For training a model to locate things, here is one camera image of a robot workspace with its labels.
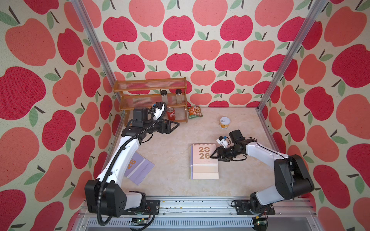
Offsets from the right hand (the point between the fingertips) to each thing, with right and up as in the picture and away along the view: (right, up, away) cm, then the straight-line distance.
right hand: (214, 160), depth 86 cm
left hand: (-24, +22, -11) cm, 34 cm away
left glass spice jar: (-32, +43, +10) cm, 55 cm away
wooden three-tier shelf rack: (-29, +48, +28) cm, 63 cm away
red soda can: (-28, +30, +19) cm, 45 cm away
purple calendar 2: (-47, -6, +2) cm, 47 cm away
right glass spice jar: (-22, +44, +12) cm, 51 cm away
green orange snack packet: (-10, +32, +29) cm, 44 cm away
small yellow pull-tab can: (+11, +23, +19) cm, 32 cm away
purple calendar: (-14, -1, 0) cm, 14 cm away
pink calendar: (-7, -3, -2) cm, 8 cm away
